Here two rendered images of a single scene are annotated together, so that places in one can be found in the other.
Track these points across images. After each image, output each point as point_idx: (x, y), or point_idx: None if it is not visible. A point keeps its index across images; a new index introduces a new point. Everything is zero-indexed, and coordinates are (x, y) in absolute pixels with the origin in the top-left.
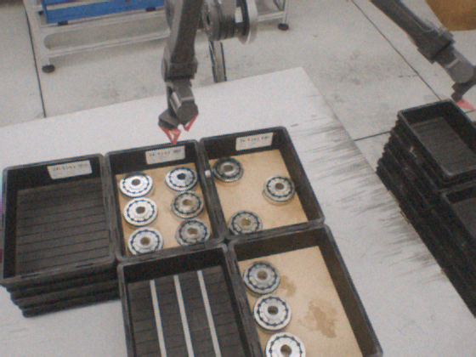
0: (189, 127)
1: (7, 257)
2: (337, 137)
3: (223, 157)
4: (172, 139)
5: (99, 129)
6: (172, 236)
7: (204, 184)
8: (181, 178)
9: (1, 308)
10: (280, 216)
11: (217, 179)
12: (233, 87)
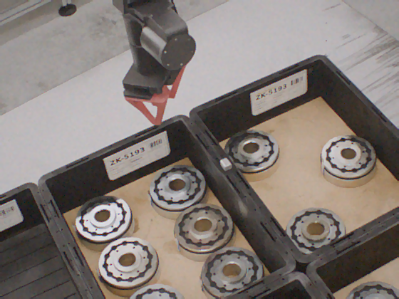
0: (176, 88)
1: None
2: (394, 58)
3: (237, 133)
4: (152, 118)
5: (7, 152)
6: (195, 290)
7: (224, 185)
8: (176, 189)
9: None
10: (366, 202)
11: None
12: (201, 27)
